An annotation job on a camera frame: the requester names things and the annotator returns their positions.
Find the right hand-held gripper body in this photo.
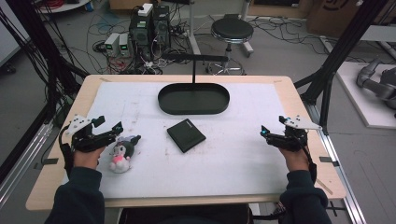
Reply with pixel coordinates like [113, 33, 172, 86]
[266, 115, 323, 153]

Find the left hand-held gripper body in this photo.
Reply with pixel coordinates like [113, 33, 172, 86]
[64, 114, 118, 153]

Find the person's left hand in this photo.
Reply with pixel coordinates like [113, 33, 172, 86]
[72, 145, 107, 171]

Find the person's right hand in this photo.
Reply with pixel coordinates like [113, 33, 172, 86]
[277, 145, 311, 173]

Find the black-eared plush toy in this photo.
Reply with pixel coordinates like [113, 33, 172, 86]
[108, 134, 142, 175]

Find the black tape strip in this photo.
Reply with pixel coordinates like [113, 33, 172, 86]
[318, 156, 341, 168]
[33, 157, 60, 171]

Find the white table mat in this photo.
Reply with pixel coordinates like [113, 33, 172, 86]
[62, 81, 290, 200]

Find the black square case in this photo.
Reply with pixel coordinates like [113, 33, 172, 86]
[166, 118, 207, 154]

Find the white platform board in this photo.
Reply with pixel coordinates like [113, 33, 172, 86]
[335, 61, 396, 130]

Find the grey power supply unit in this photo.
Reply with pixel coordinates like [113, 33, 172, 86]
[104, 32, 121, 57]
[118, 33, 132, 58]

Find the black oval tray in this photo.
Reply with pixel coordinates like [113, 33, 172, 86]
[157, 82, 231, 116]

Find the black computer tower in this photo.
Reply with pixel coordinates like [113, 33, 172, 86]
[128, 12, 154, 61]
[151, 5, 172, 51]

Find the black T-shaped stand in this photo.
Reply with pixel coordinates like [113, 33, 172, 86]
[162, 52, 230, 84]

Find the black round stool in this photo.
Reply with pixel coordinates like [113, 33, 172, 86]
[206, 17, 255, 76]

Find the cardboard box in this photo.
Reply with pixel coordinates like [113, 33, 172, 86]
[305, 0, 362, 39]

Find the white round table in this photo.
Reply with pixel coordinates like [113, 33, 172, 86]
[36, 0, 92, 14]

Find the white box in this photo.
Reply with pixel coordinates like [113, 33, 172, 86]
[136, 3, 154, 18]

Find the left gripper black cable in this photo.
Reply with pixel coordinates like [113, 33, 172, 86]
[58, 123, 75, 179]

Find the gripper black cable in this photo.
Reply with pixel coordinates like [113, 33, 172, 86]
[298, 135, 318, 185]
[58, 123, 75, 179]

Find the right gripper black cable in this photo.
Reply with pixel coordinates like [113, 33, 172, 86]
[298, 135, 318, 185]

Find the aluminium rail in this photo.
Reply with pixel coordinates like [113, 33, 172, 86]
[0, 120, 54, 208]
[305, 102, 368, 224]

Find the tangle of floor cables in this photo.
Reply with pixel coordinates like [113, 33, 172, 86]
[86, 8, 194, 76]

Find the black frame post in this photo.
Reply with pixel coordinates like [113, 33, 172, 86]
[5, 0, 90, 126]
[293, 0, 389, 135]

